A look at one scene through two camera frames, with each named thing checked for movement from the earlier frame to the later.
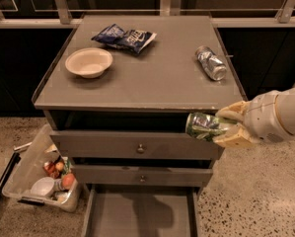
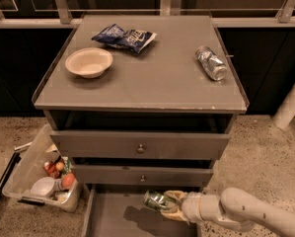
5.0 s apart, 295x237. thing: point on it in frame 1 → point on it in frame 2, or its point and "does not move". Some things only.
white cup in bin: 42,187 does not move
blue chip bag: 130,39 does not move
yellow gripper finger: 236,110 → 180,196
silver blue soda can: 210,63 does not move
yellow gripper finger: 235,138 → 174,211
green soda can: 203,126 → 155,199
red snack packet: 51,169 does not move
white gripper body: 262,115 → 190,206
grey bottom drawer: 141,211 does not move
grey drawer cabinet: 117,90 does not move
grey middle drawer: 140,176 does not move
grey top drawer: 134,145 does not move
